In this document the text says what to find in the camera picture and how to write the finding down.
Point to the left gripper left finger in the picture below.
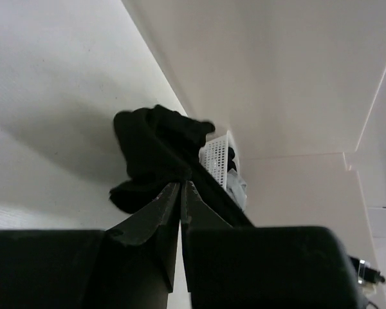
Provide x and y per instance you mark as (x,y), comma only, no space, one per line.
(130,265)

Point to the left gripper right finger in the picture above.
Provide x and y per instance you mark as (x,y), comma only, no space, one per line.
(262,267)

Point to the black tank top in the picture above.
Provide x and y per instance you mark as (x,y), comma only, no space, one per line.
(160,147)

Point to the grey garment in basket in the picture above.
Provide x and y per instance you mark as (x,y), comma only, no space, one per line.
(236,188)

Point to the white plastic basket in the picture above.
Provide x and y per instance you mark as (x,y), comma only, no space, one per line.
(214,155)

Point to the black garment in basket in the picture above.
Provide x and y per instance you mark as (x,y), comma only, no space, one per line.
(231,164)

